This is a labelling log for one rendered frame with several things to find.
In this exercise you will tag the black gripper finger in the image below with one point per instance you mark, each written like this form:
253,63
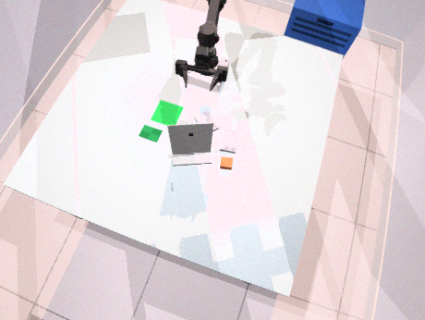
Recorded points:
217,78
183,72

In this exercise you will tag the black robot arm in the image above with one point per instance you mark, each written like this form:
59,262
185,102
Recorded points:
207,36

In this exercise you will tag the green square mat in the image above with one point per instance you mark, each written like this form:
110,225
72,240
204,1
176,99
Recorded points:
167,113

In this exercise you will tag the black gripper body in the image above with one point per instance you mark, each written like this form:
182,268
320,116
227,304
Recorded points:
203,67

